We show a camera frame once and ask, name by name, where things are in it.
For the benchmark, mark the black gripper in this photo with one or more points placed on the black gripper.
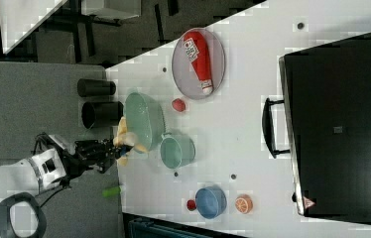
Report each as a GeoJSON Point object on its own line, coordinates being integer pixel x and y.
{"type": "Point", "coordinates": [92, 155]}

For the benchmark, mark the peeled plush banana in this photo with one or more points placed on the peeled plush banana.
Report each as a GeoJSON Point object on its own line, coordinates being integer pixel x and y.
{"type": "Point", "coordinates": [126, 138]}

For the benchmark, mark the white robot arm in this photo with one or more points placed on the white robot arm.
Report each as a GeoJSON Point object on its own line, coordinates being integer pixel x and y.
{"type": "Point", "coordinates": [52, 167]}

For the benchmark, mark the green mug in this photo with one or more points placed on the green mug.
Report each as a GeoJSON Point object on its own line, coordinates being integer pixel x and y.
{"type": "Point", "coordinates": [177, 150]}

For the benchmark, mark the green colander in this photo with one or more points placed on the green colander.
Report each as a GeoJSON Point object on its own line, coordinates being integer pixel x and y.
{"type": "Point", "coordinates": [145, 118]}

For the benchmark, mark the green plush object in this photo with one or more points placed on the green plush object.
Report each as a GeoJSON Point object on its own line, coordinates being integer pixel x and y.
{"type": "Point", "coordinates": [111, 191]}

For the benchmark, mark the black cylinder lower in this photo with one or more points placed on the black cylinder lower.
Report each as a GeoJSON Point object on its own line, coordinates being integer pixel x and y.
{"type": "Point", "coordinates": [101, 114]}

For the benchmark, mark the black cylinder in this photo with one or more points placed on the black cylinder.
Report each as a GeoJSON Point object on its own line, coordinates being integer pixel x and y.
{"type": "Point", "coordinates": [101, 114]}
{"type": "Point", "coordinates": [91, 87]}

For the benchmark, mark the plush strawberry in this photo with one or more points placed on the plush strawberry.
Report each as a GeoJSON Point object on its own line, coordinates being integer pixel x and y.
{"type": "Point", "coordinates": [179, 105]}

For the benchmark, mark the black cylinder upper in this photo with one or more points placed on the black cylinder upper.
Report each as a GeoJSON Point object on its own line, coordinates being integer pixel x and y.
{"type": "Point", "coordinates": [91, 87]}

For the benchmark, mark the small red plush fruit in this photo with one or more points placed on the small red plush fruit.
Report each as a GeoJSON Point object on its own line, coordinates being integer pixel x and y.
{"type": "Point", "coordinates": [191, 205]}

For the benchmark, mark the grey round plate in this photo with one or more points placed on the grey round plate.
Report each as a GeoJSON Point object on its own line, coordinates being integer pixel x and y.
{"type": "Point", "coordinates": [183, 73]}

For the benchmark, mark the blue cup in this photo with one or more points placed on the blue cup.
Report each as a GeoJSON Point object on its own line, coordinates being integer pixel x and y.
{"type": "Point", "coordinates": [210, 201]}

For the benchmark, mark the red plush ketchup bottle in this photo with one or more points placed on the red plush ketchup bottle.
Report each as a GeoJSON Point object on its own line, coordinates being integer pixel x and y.
{"type": "Point", "coordinates": [197, 52]}

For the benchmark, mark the plush orange slice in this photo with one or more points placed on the plush orange slice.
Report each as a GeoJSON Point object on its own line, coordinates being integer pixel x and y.
{"type": "Point", "coordinates": [244, 203]}

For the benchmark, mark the black toaster oven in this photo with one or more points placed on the black toaster oven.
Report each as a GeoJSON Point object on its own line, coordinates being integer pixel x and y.
{"type": "Point", "coordinates": [327, 102]}

